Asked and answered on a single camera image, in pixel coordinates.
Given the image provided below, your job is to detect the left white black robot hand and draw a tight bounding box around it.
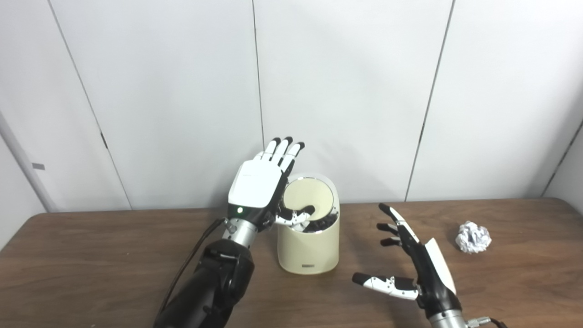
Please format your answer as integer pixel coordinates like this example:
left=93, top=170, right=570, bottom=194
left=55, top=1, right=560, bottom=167
left=227, top=136, right=316, bottom=232

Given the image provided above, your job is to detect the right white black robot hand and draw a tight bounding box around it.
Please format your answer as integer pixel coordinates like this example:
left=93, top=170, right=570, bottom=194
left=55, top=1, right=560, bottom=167
left=352, top=203, right=463, bottom=315

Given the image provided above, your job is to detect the white paper ball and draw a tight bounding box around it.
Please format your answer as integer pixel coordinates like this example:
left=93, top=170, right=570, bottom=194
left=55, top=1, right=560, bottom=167
left=455, top=221, right=492, bottom=254

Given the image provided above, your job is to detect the round cream bin lid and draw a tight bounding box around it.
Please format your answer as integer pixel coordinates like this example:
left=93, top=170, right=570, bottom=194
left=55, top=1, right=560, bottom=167
left=283, top=179, right=335, bottom=221

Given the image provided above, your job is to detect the cream-colored trash bin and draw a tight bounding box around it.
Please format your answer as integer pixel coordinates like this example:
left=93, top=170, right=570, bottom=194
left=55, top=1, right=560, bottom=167
left=276, top=173, right=341, bottom=275

